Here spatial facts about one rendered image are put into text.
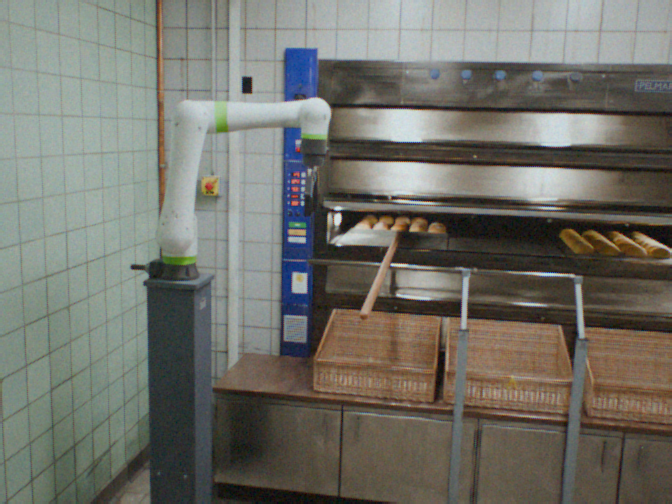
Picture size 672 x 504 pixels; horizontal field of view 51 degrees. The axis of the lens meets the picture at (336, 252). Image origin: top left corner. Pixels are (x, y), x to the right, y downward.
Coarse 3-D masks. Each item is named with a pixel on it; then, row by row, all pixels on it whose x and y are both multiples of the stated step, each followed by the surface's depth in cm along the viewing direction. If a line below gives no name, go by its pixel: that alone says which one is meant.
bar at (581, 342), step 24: (312, 264) 324; (336, 264) 321; (360, 264) 319; (408, 264) 317; (576, 288) 303; (576, 336) 290; (576, 360) 288; (456, 384) 298; (576, 384) 289; (456, 408) 300; (576, 408) 291; (456, 432) 302; (576, 432) 293; (456, 456) 303; (576, 456) 294; (456, 480) 305
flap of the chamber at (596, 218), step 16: (336, 208) 351; (352, 208) 344; (368, 208) 337; (384, 208) 336; (400, 208) 335; (416, 208) 333; (432, 208) 332; (448, 208) 331; (464, 208) 330; (640, 224) 334; (656, 224) 327
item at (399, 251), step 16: (400, 256) 354; (416, 256) 352; (432, 256) 351; (448, 256) 350; (464, 256) 348; (480, 256) 347; (496, 256) 346; (512, 256) 344; (528, 256) 343; (544, 256) 345
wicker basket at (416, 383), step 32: (352, 320) 359; (384, 320) 356; (416, 320) 353; (320, 352) 330; (352, 352) 357; (384, 352) 354; (320, 384) 320; (352, 384) 317; (384, 384) 330; (416, 384) 311
